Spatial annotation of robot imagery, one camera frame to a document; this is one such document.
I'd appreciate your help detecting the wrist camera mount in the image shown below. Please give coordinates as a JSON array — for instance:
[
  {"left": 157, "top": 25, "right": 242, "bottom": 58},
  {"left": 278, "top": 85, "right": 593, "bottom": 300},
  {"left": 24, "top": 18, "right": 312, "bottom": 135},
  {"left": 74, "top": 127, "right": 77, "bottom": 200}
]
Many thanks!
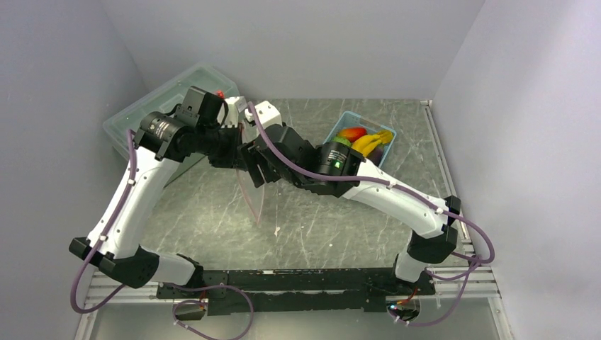
[
  {"left": 174, "top": 86, "right": 247, "bottom": 130},
  {"left": 244, "top": 101, "right": 283, "bottom": 129}
]

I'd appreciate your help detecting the light blue plastic basket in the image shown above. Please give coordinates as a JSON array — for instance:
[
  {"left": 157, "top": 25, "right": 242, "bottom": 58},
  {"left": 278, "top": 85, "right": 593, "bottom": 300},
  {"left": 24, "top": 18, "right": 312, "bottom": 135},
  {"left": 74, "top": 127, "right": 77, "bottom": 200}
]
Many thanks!
[{"left": 325, "top": 111, "right": 397, "bottom": 167}]

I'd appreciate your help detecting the yellow banana bunch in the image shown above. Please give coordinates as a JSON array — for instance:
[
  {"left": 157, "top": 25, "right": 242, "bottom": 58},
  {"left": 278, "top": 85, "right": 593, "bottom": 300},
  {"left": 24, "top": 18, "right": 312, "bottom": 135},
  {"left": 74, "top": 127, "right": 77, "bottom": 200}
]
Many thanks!
[{"left": 351, "top": 130, "right": 394, "bottom": 157}]

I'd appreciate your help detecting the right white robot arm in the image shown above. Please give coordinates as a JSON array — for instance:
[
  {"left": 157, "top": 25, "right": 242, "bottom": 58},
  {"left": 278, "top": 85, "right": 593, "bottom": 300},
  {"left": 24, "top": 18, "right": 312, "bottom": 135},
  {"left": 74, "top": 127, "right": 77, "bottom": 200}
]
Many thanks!
[{"left": 237, "top": 125, "right": 461, "bottom": 294}]

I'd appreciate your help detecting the purple cable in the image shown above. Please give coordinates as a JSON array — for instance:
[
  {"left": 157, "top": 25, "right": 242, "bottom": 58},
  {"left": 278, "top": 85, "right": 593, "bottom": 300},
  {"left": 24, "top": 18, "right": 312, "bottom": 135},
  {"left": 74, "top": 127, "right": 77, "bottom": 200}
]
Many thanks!
[
  {"left": 69, "top": 129, "right": 140, "bottom": 315},
  {"left": 246, "top": 101, "right": 496, "bottom": 328}
]

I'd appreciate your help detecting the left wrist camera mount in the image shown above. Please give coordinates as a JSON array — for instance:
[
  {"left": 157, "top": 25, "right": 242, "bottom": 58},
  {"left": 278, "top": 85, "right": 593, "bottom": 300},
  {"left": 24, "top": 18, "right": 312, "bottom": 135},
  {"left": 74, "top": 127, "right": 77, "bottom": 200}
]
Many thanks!
[{"left": 174, "top": 86, "right": 247, "bottom": 130}]

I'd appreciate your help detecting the dark purple eggplant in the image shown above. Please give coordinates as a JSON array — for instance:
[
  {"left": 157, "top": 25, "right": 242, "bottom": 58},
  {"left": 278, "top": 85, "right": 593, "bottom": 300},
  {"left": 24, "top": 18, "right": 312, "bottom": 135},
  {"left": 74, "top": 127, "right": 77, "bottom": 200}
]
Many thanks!
[{"left": 367, "top": 146, "right": 384, "bottom": 167}]

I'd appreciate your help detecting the red orange mango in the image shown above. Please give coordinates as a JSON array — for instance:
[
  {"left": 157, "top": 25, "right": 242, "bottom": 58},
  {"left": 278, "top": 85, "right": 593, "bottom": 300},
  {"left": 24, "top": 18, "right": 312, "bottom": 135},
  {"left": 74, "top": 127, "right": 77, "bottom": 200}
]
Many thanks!
[{"left": 337, "top": 127, "right": 367, "bottom": 142}]

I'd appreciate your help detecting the small green lime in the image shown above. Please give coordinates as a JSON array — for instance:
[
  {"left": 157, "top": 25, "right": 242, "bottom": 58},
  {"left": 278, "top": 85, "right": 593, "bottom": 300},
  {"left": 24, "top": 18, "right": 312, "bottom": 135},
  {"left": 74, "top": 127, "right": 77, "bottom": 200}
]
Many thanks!
[{"left": 332, "top": 136, "right": 352, "bottom": 147}]

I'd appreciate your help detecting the clear green storage box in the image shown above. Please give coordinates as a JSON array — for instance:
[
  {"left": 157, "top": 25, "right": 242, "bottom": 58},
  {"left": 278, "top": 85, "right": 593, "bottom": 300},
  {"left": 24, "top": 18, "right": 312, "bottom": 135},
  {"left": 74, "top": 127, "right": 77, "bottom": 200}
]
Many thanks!
[{"left": 103, "top": 63, "right": 240, "bottom": 159}]

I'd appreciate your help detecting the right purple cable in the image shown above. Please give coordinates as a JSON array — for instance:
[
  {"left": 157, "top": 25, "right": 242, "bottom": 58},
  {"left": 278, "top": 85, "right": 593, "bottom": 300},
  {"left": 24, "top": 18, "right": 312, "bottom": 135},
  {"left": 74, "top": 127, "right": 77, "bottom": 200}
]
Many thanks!
[{"left": 246, "top": 101, "right": 496, "bottom": 328}]

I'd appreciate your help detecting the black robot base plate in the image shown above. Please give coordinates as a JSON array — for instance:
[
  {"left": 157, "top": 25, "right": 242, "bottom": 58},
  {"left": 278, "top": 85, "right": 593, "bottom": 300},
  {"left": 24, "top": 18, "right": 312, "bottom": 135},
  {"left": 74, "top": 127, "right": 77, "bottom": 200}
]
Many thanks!
[{"left": 156, "top": 267, "right": 436, "bottom": 316}]

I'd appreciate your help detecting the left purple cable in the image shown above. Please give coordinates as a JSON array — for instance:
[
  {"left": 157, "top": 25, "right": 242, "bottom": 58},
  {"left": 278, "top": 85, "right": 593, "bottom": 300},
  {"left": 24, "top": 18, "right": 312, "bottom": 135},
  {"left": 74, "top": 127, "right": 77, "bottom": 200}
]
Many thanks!
[{"left": 69, "top": 129, "right": 140, "bottom": 315}]

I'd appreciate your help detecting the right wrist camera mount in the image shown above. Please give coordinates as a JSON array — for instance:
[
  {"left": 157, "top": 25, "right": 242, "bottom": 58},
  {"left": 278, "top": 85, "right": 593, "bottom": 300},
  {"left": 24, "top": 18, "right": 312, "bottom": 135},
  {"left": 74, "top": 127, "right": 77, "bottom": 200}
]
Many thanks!
[{"left": 244, "top": 101, "right": 283, "bottom": 129}]

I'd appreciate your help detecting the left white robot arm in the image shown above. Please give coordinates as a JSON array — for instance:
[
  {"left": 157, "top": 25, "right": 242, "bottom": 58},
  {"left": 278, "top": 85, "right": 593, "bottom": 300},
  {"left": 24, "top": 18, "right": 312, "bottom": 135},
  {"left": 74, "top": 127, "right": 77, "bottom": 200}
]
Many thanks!
[{"left": 69, "top": 104, "right": 242, "bottom": 298}]

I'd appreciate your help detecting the clear zip top bag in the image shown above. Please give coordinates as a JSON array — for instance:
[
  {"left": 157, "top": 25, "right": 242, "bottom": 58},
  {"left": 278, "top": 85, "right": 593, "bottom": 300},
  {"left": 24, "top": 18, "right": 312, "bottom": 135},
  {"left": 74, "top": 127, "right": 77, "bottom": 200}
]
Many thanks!
[{"left": 236, "top": 120, "right": 264, "bottom": 224}]

